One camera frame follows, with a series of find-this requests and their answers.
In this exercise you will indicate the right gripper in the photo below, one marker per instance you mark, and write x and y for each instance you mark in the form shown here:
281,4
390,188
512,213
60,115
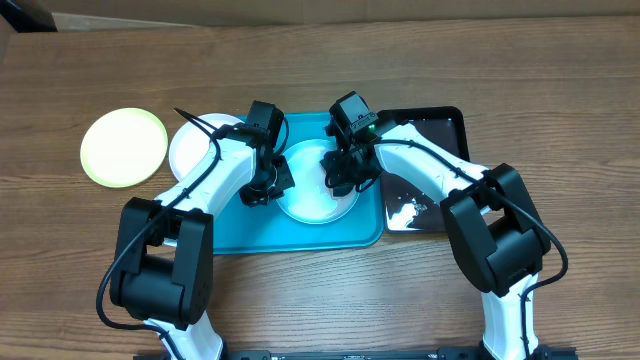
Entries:
339,175

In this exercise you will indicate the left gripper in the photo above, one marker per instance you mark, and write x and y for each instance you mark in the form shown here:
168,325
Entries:
251,198

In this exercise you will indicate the light blue plate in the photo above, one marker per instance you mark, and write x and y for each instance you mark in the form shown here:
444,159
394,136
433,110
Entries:
309,201

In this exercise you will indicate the white plate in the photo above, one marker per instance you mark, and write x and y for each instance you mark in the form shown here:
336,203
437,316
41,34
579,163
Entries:
189,145

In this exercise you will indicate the yellow-green plate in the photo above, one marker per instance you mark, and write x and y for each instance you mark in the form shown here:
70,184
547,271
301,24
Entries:
123,147

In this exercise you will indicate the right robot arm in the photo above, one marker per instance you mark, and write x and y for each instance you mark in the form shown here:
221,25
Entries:
494,230

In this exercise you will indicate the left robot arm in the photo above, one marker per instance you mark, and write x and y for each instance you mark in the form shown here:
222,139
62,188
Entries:
161,277

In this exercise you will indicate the teal plastic tray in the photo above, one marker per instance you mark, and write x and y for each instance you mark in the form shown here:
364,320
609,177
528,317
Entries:
265,229

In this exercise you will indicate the black rectangular tray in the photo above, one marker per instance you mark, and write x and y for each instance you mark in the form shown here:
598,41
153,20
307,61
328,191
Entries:
406,208

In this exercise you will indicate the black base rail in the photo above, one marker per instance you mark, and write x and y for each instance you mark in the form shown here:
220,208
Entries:
444,353

